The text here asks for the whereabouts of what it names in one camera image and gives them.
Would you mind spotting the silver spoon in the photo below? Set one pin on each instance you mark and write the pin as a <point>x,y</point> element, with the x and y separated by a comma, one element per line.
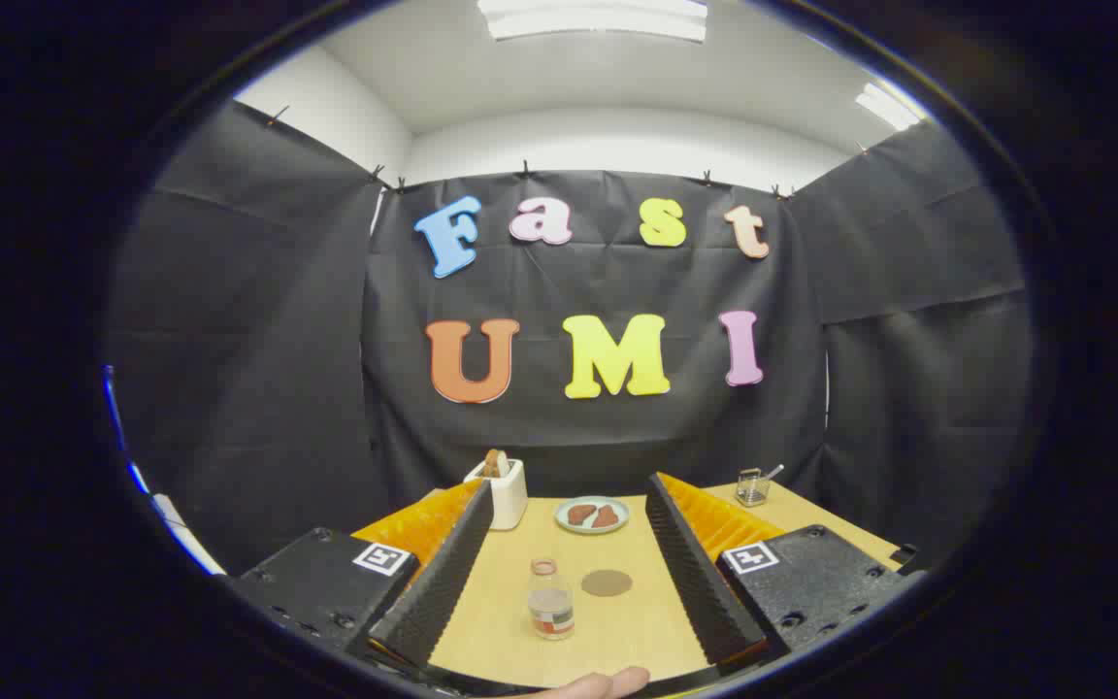
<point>772,473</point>

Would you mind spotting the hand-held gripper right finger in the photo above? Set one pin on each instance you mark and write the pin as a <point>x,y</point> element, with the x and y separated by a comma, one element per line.
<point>695,582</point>

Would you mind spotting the brown meat piece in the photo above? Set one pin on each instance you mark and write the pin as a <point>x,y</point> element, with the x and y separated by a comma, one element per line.
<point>607,518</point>
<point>579,515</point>

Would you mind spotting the pale green plate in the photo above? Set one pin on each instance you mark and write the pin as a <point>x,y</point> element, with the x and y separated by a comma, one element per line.
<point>593,530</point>

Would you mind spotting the brown round coaster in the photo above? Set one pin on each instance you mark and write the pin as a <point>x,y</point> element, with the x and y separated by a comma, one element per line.
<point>607,582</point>

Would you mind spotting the black backdrop cloth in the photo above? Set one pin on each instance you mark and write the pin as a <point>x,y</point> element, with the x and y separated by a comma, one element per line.
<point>540,291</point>

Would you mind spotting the white toaster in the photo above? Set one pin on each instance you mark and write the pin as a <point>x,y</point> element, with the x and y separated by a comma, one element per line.
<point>510,495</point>

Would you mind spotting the small ceiling light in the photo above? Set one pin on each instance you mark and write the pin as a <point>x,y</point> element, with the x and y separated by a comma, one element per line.
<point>889,107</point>

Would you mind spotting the clear juice bottle red label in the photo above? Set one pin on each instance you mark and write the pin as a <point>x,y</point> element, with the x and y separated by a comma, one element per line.
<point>551,607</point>

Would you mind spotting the wooden table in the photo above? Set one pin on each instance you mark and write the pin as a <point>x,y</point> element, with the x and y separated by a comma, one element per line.
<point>501,602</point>

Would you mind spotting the brown toast slice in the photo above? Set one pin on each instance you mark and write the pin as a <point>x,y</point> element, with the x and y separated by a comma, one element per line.
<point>493,464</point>

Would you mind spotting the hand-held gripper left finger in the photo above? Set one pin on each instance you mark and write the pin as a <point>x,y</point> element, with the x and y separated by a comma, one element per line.
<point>443,582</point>

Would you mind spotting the long ceiling light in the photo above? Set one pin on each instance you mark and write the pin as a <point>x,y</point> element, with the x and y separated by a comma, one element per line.
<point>598,17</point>

